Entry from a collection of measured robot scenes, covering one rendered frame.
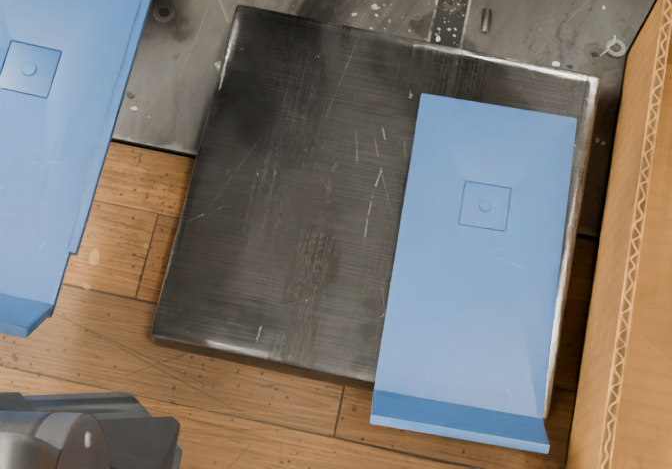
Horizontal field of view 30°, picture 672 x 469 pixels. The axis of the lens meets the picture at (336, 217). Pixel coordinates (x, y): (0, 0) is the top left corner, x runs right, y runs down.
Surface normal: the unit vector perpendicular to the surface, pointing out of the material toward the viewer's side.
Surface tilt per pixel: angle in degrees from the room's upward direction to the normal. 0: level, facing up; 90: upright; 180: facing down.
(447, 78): 0
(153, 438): 59
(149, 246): 0
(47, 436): 48
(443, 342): 0
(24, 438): 40
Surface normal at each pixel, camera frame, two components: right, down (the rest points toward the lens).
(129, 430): 0.21, -0.95
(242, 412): 0.02, -0.32
